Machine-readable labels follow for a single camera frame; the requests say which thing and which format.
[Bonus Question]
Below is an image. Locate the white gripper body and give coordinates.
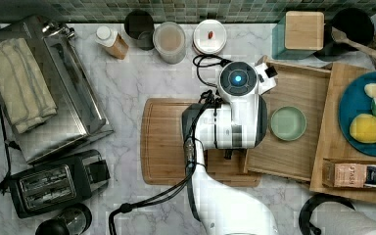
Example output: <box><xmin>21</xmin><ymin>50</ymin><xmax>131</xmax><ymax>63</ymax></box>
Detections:
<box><xmin>255</xmin><ymin>63</ymin><xmax>277</xmax><ymax>94</ymax></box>

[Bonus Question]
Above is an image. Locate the bamboo drawer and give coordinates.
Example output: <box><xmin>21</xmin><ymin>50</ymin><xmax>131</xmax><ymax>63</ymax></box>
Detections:
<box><xmin>244</xmin><ymin>56</ymin><xmax>331</xmax><ymax>181</ymax></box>

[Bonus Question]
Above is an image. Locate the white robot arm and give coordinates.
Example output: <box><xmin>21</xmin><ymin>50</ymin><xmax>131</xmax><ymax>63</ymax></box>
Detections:
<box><xmin>181</xmin><ymin>62</ymin><xmax>278</xmax><ymax>235</ymax></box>

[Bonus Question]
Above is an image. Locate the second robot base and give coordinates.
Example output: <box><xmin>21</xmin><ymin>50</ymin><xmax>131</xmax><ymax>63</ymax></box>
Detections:
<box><xmin>298</xmin><ymin>194</ymin><xmax>376</xmax><ymax>235</ymax></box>

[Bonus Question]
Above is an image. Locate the green ceramic bowl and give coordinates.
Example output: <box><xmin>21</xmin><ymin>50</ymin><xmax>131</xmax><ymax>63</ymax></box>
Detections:
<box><xmin>270</xmin><ymin>106</ymin><xmax>306</xmax><ymax>141</ymax></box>

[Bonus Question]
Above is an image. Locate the teal canister with wooden lid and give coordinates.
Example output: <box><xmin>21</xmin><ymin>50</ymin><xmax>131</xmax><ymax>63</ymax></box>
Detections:
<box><xmin>272</xmin><ymin>11</ymin><xmax>324</xmax><ymax>60</ymax></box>

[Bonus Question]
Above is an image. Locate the white lidded jar red knob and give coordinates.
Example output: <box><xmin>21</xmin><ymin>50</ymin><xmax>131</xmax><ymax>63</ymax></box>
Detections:
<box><xmin>193</xmin><ymin>20</ymin><xmax>227</xmax><ymax>55</ymax></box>

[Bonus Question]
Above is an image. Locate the wooden spoon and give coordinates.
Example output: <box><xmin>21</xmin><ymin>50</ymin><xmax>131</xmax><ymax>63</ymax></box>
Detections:
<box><xmin>331</xmin><ymin>27</ymin><xmax>376</xmax><ymax>59</ymax></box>

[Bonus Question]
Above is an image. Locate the blue plate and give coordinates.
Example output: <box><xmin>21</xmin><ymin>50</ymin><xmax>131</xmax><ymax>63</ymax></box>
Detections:
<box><xmin>338</xmin><ymin>70</ymin><xmax>376</xmax><ymax>158</ymax></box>

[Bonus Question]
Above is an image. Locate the clear jar with cereal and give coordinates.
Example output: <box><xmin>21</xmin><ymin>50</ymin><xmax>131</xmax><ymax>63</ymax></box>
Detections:
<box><xmin>153</xmin><ymin>22</ymin><xmax>186</xmax><ymax>65</ymax></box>

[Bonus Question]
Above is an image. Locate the black pot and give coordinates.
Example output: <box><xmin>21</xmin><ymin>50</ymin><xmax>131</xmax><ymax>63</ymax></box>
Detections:
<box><xmin>314</xmin><ymin>8</ymin><xmax>374</xmax><ymax>62</ymax></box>

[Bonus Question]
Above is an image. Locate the yellow plush lemon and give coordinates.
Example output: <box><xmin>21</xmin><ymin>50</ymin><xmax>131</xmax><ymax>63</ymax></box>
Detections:
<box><xmin>350</xmin><ymin>114</ymin><xmax>376</xmax><ymax>144</ymax></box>

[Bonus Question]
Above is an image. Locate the bamboo cutting board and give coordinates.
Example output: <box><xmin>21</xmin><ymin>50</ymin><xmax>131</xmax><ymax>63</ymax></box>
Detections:
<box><xmin>140</xmin><ymin>98</ymin><xmax>261</xmax><ymax>187</ymax></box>

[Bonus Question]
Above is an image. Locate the black cup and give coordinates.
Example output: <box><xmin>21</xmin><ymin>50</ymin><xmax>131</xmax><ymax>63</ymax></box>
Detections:
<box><xmin>124</xmin><ymin>10</ymin><xmax>155</xmax><ymax>51</ymax></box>

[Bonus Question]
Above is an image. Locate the white capped orange bottle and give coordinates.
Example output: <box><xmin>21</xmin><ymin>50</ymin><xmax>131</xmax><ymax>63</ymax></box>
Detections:
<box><xmin>95</xmin><ymin>25</ymin><xmax>128</xmax><ymax>60</ymax></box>

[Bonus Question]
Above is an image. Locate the stainless toaster oven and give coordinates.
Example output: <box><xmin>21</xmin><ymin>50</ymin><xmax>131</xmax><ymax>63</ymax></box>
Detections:
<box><xmin>0</xmin><ymin>16</ymin><xmax>114</xmax><ymax>165</ymax></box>

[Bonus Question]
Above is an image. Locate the black coffee grinder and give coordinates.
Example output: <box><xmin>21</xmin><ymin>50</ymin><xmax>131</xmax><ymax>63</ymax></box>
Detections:
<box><xmin>35</xmin><ymin>203</ymin><xmax>92</xmax><ymax>235</ymax></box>

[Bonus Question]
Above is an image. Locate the beige folded towel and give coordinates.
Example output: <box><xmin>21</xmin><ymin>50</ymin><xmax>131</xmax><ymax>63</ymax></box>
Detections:
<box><xmin>0</xmin><ymin>38</ymin><xmax>57</xmax><ymax>133</ymax></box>

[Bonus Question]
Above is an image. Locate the black two-slot toaster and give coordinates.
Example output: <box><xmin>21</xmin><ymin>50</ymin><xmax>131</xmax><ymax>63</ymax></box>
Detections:
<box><xmin>9</xmin><ymin>150</ymin><xmax>110</xmax><ymax>218</ymax></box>

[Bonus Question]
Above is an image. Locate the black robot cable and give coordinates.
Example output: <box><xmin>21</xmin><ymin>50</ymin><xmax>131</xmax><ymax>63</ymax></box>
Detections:
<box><xmin>108</xmin><ymin>54</ymin><xmax>233</xmax><ymax>235</ymax></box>

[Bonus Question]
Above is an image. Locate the black power cord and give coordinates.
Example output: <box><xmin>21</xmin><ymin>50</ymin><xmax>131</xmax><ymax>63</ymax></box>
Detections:
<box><xmin>0</xmin><ymin>104</ymin><xmax>23</xmax><ymax>196</ymax></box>

